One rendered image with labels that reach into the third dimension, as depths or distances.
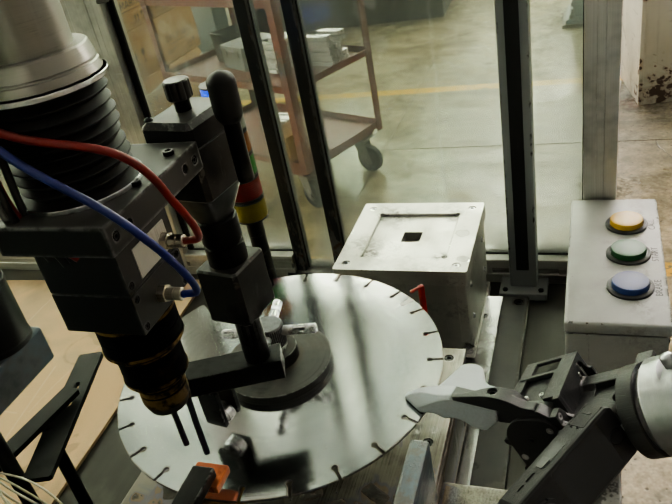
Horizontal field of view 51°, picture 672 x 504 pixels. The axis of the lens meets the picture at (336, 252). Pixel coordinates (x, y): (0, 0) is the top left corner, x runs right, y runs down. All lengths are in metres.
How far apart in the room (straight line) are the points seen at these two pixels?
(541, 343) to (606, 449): 0.46
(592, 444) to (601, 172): 0.54
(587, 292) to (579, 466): 0.34
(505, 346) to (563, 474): 0.47
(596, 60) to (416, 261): 0.34
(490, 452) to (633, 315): 0.23
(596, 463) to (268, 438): 0.28
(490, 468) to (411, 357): 0.21
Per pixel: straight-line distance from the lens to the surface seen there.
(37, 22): 0.42
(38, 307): 1.40
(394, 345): 0.72
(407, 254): 0.96
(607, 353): 0.85
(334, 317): 0.77
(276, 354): 0.62
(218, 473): 0.62
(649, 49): 3.69
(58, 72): 0.41
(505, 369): 0.98
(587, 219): 1.01
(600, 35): 0.97
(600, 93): 0.99
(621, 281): 0.87
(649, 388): 0.56
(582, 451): 0.56
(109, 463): 1.01
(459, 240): 0.96
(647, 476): 1.87
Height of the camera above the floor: 1.40
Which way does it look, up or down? 31 degrees down
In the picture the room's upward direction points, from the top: 12 degrees counter-clockwise
